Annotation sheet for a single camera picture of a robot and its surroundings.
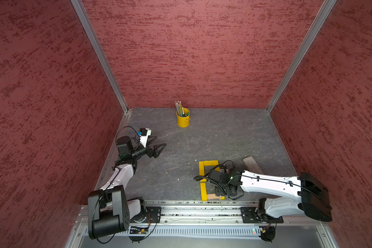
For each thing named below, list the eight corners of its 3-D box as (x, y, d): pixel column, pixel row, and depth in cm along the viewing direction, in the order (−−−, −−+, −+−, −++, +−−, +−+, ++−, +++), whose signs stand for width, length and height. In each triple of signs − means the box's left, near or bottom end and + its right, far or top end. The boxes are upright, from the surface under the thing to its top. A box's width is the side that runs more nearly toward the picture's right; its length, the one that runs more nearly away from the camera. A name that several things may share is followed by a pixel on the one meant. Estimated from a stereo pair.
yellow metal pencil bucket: (182, 129, 110) (182, 120, 101) (175, 123, 114) (174, 113, 105) (192, 122, 114) (193, 112, 106) (185, 116, 118) (185, 106, 110)
